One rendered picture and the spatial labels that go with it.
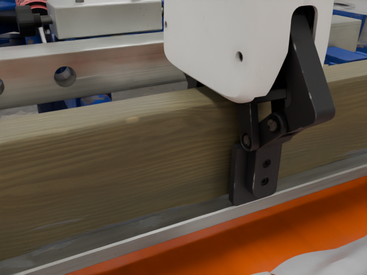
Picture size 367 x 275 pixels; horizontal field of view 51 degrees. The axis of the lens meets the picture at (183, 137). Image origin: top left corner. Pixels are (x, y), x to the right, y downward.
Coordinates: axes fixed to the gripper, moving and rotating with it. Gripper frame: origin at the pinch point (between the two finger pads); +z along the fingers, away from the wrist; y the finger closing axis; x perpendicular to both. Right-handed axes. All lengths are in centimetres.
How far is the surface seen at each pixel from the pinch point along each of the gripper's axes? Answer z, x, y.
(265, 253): 6.0, 0.9, 3.5
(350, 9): 27, 200, -170
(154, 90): 101, 102, -275
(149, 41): -2.6, 2.7, -21.3
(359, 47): 10, 64, -44
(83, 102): 10.0, -2.0, -38.6
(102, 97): 9.9, 1.1, -39.1
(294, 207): 6.0, 5.8, 0.5
